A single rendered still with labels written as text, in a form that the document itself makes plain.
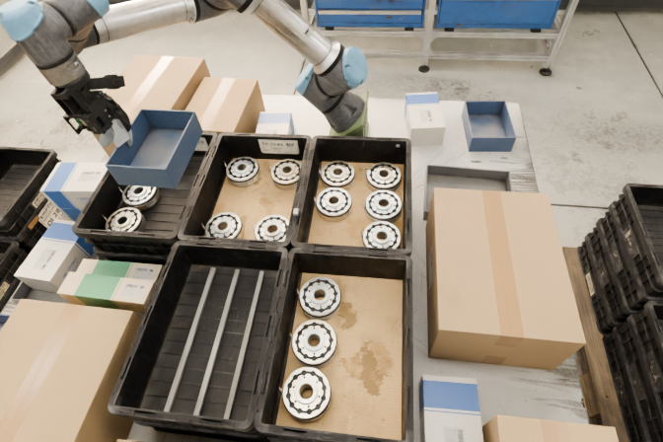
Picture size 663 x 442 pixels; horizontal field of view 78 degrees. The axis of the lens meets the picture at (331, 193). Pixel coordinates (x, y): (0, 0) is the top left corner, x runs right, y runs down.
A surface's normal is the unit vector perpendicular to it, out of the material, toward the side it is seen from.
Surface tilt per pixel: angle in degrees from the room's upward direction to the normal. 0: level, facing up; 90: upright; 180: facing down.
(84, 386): 0
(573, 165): 0
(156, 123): 90
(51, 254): 0
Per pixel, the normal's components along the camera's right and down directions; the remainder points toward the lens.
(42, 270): -0.07, -0.62
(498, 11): -0.14, 0.78
